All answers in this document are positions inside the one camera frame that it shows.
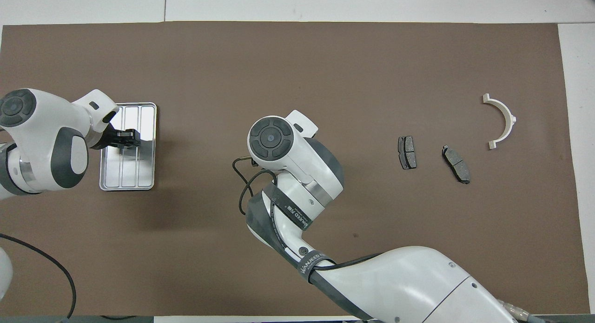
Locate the short dark brake pad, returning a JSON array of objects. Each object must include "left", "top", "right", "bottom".
[{"left": 397, "top": 136, "right": 418, "bottom": 170}]

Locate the brown table mat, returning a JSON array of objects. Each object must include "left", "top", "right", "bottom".
[{"left": 0, "top": 21, "right": 591, "bottom": 317}]

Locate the long dark brake pad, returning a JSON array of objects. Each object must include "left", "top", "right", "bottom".
[{"left": 441, "top": 145, "right": 471, "bottom": 185}]

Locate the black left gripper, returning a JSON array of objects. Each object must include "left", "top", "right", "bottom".
[{"left": 95, "top": 122, "right": 141, "bottom": 151}]

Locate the silver metal tray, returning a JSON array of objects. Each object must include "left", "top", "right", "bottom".
[{"left": 99, "top": 102, "right": 158, "bottom": 191}]

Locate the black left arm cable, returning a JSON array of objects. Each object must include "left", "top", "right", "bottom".
[{"left": 0, "top": 233, "right": 77, "bottom": 320}]

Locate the white semicircular bracket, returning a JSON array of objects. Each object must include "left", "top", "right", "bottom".
[{"left": 482, "top": 93, "right": 517, "bottom": 150}]

